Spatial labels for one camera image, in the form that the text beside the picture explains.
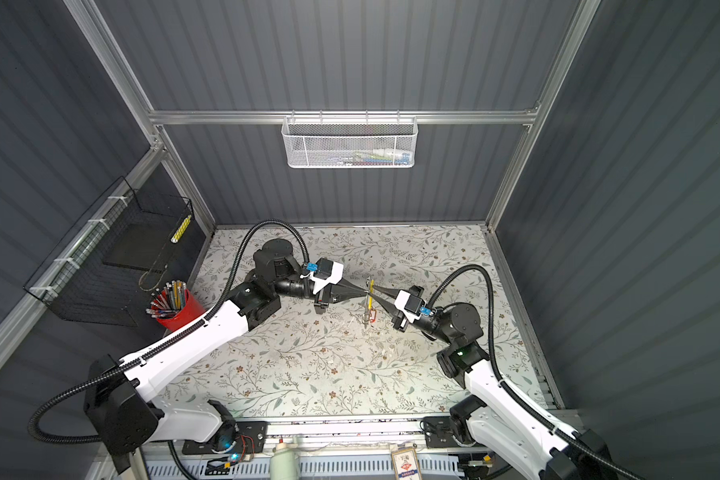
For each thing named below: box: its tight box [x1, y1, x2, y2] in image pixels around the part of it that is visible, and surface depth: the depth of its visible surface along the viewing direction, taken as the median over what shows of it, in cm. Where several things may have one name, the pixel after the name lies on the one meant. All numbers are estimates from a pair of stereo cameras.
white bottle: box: [270, 443, 300, 480], surface depth 65 cm
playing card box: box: [391, 448, 422, 480], surface depth 71 cm
